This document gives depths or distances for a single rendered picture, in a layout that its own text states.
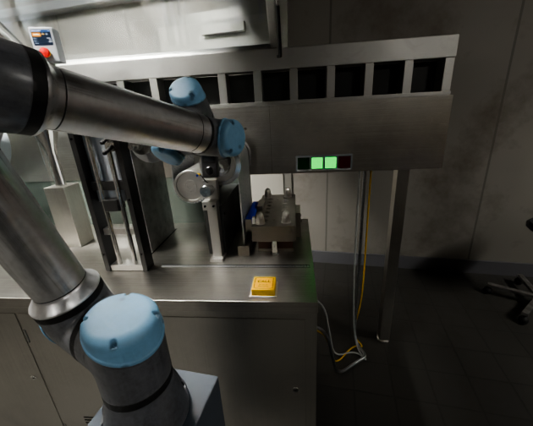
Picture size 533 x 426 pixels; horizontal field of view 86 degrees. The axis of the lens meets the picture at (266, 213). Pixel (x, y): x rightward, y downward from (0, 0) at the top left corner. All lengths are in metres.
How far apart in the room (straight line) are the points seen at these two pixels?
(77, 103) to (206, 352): 0.86
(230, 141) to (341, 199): 2.10
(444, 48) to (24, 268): 1.44
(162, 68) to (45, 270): 1.05
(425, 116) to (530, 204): 1.74
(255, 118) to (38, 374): 1.31
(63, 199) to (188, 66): 0.76
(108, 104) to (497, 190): 2.72
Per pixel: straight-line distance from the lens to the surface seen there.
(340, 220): 2.67
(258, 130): 1.31
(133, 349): 0.51
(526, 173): 2.90
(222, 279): 0.98
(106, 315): 0.54
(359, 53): 1.34
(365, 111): 1.33
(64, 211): 1.46
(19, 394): 1.64
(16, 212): 0.53
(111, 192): 1.10
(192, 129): 0.52
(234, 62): 1.34
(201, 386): 0.69
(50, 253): 0.56
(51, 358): 1.40
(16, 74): 0.40
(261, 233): 1.03
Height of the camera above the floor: 1.42
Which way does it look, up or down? 20 degrees down
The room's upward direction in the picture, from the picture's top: 3 degrees counter-clockwise
